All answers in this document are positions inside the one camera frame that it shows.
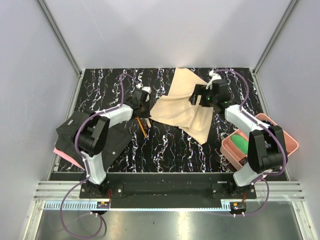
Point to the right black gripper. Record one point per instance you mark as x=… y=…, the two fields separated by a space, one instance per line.
x=199 y=89

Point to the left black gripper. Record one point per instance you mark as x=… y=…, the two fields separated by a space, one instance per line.
x=147 y=114

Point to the orange plastic knife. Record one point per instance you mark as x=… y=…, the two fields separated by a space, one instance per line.
x=142 y=127

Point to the beige wooden spoon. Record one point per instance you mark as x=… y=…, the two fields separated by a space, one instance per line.
x=148 y=123

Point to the beige cloth napkin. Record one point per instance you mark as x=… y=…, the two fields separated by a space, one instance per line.
x=176 y=110

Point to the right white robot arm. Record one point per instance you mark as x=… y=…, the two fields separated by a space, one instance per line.
x=266 y=154

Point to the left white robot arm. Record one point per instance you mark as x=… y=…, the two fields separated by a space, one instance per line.
x=91 y=137

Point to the green rolled sock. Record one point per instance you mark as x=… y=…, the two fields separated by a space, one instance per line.
x=241 y=143

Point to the pink paper sheet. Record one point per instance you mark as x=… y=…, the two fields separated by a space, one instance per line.
x=67 y=158

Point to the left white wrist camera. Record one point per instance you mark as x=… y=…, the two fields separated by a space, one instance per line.
x=146 y=89

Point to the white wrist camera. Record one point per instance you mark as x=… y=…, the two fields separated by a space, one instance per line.
x=146 y=89
x=213 y=77

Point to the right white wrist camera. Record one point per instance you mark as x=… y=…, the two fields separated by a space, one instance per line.
x=213 y=77

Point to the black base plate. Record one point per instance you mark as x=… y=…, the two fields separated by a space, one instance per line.
x=166 y=191

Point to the slotted cable duct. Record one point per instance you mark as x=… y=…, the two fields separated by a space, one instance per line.
x=77 y=205

